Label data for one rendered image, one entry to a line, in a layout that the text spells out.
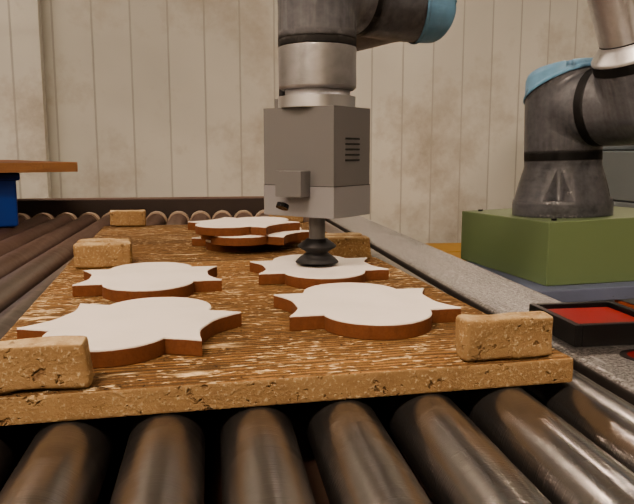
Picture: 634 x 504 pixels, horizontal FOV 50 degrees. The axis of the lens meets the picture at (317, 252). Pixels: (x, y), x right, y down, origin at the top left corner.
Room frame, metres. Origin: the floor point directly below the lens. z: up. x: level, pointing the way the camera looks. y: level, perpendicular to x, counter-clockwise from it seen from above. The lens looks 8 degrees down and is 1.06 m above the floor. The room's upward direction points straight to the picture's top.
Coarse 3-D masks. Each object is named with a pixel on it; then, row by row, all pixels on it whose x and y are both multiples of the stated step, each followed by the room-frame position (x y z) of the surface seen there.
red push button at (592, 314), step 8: (560, 312) 0.54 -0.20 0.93; (568, 312) 0.54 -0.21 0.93; (576, 312) 0.54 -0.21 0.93; (584, 312) 0.54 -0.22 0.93; (592, 312) 0.54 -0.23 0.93; (600, 312) 0.54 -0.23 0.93; (608, 312) 0.54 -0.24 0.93; (616, 312) 0.54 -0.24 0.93; (576, 320) 0.52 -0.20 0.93; (584, 320) 0.52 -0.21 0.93; (592, 320) 0.52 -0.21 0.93; (600, 320) 0.52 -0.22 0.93; (608, 320) 0.52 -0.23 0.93; (616, 320) 0.52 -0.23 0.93; (624, 320) 0.52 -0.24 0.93; (632, 320) 0.52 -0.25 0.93
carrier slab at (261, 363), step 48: (48, 288) 0.61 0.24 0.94; (240, 288) 0.61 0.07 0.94; (288, 288) 0.61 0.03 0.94; (432, 288) 0.61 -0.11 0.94; (240, 336) 0.45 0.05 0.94; (288, 336) 0.45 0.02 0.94; (336, 336) 0.45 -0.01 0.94; (432, 336) 0.45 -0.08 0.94; (96, 384) 0.35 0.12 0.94; (144, 384) 0.35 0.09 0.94; (192, 384) 0.35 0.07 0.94; (240, 384) 0.36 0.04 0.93; (288, 384) 0.36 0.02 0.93; (336, 384) 0.37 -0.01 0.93; (384, 384) 0.37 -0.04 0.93; (432, 384) 0.38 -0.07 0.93; (480, 384) 0.39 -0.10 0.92; (528, 384) 0.39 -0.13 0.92
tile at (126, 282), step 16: (96, 272) 0.63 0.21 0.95; (112, 272) 0.63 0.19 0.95; (128, 272) 0.63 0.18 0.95; (144, 272) 0.63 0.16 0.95; (160, 272) 0.63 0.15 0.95; (176, 272) 0.63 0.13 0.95; (192, 272) 0.63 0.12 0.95; (208, 272) 0.65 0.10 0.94; (80, 288) 0.57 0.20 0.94; (96, 288) 0.58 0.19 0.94; (112, 288) 0.55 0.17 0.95; (128, 288) 0.55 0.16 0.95; (144, 288) 0.55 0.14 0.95; (160, 288) 0.55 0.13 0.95; (176, 288) 0.56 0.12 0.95; (192, 288) 0.58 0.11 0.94; (208, 288) 0.59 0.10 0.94
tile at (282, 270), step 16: (288, 256) 0.73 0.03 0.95; (336, 256) 0.73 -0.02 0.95; (256, 272) 0.69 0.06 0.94; (272, 272) 0.63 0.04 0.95; (288, 272) 0.63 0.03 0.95; (304, 272) 0.63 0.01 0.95; (320, 272) 0.63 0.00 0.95; (336, 272) 0.63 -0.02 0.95; (352, 272) 0.63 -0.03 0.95; (368, 272) 0.65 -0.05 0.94; (384, 272) 0.65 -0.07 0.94; (304, 288) 0.61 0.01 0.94
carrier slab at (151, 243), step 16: (304, 224) 1.16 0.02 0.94; (144, 240) 0.95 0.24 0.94; (160, 240) 0.95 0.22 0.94; (176, 240) 0.95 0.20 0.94; (144, 256) 0.80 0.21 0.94; (160, 256) 0.80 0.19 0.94; (176, 256) 0.80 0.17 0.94; (192, 256) 0.80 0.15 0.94; (208, 256) 0.80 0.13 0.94; (224, 256) 0.80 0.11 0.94; (240, 256) 0.80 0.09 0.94; (256, 256) 0.80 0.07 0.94; (272, 256) 0.80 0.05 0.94
